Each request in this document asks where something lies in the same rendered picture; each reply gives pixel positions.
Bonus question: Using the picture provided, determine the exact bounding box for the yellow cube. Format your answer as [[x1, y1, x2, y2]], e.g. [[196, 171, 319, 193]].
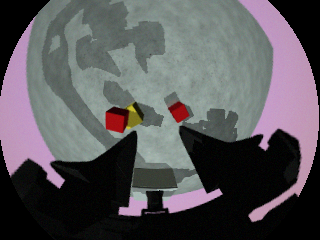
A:
[[123, 101, 144, 129]]

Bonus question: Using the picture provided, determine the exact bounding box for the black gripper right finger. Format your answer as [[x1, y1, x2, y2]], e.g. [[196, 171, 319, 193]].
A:
[[180, 125, 263, 193]]

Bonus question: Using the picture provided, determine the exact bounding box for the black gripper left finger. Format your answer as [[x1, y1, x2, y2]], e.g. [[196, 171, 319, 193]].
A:
[[49, 131, 137, 208]]

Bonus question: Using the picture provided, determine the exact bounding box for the red cube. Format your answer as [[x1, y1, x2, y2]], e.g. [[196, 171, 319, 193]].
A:
[[105, 107, 129, 133], [168, 101, 189, 123]]

